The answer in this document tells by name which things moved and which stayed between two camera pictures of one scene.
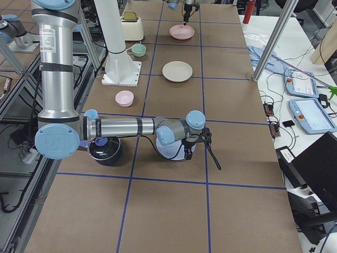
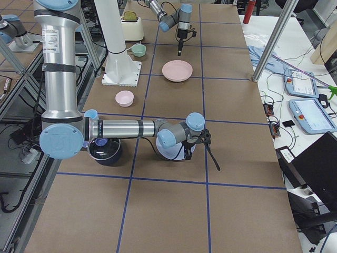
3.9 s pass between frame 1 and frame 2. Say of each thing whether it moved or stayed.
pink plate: moved
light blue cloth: stayed
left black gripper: moved
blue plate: stayed
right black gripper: stayed
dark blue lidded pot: stayed
